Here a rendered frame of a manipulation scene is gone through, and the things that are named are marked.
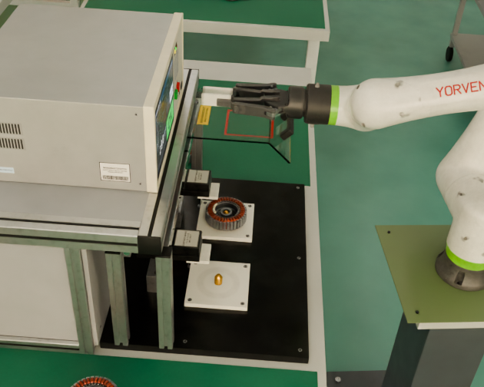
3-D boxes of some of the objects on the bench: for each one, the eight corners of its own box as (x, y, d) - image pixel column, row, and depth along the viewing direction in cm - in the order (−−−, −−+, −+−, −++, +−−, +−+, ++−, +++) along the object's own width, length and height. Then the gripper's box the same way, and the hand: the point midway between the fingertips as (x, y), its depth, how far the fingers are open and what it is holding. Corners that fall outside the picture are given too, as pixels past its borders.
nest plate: (250, 266, 173) (250, 263, 172) (246, 311, 161) (246, 307, 160) (191, 262, 173) (191, 259, 172) (183, 306, 161) (183, 302, 161)
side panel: (96, 344, 154) (82, 239, 134) (93, 355, 152) (78, 249, 132) (-26, 335, 154) (-58, 229, 135) (-31, 345, 152) (-64, 239, 132)
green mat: (306, 86, 252) (306, 86, 252) (310, 186, 204) (310, 186, 204) (55, 69, 254) (55, 68, 254) (1, 163, 206) (0, 163, 206)
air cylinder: (172, 271, 170) (171, 255, 167) (167, 293, 164) (167, 277, 161) (151, 269, 170) (150, 254, 167) (147, 292, 164) (146, 276, 161)
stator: (247, 207, 190) (247, 196, 187) (245, 233, 181) (246, 223, 179) (207, 204, 190) (207, 193, 188) (203, 230, 181) (203, 219, 179)
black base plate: (303, 190, 203) (304, 183, 201) (308, 364, 152) (309, 357, 151) (147, 178, 203) (147, 172, 202) (100, 348, 153) (99, 342, 152)
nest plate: (253, 206, 192) (254, 203, 191) (251, 243, 180) (251, 239, 179) (200, 203, 192) (201, 200, 191) (195, 238, 180) (195, 235, 180)
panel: (147, 170, 203) (144, 82, 184) (98, 345, 151) (86, 246, 133) (144, 170, 203) (139, 81, 184) (94, 345, 151) (80, 246, 133)
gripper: (303, 134, 154) (198, 127, 154) (302, 100, 166) (205, 93, 166) (306, 106, 149) (198, 97, 149) (305, 72, 161) (205, 65, 161)
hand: (217, 96), depth 158 cm, fingers closed
